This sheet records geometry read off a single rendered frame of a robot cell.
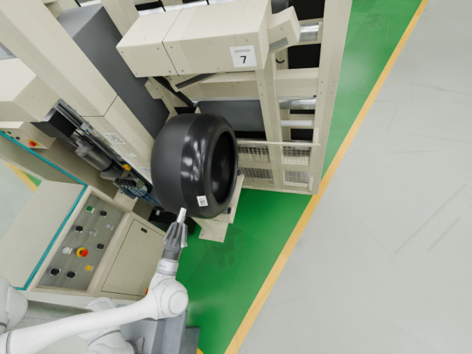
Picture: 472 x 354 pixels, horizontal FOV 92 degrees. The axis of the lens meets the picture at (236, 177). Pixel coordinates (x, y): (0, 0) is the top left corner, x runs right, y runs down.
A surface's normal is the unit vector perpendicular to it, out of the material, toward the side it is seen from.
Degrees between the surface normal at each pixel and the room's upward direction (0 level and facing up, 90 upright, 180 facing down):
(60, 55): 90
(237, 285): 0
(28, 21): 90
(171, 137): 7
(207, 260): 0
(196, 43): 90
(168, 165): 32
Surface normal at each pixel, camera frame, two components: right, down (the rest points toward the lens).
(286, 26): -0.22, 0.86
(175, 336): -0.22, -0.50
